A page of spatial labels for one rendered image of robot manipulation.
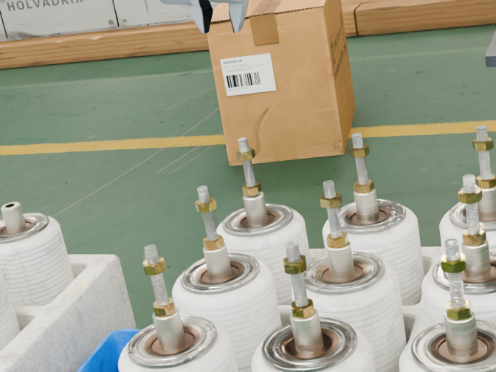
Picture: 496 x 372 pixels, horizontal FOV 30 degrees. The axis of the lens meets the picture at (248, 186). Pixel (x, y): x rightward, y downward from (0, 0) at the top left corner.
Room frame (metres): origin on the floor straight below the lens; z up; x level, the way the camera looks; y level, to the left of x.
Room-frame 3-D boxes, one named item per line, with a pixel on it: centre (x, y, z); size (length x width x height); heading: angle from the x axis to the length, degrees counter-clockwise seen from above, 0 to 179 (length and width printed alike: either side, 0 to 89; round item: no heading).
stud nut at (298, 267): (0.63, -0.02, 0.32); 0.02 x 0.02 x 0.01; 87
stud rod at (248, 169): (0.89, 0.00, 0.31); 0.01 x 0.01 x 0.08
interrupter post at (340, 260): (0.74, -0.07, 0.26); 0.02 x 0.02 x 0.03
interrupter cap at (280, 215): (0.89, 0.00, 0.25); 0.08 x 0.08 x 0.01
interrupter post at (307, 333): (0.63, -0.02, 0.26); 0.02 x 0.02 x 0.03
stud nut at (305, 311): (0.63, -0.02, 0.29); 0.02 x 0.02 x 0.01; 87
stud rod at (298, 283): (0.63, -0.02, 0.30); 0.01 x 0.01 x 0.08
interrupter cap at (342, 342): (0.63, -0.02, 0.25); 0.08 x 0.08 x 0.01
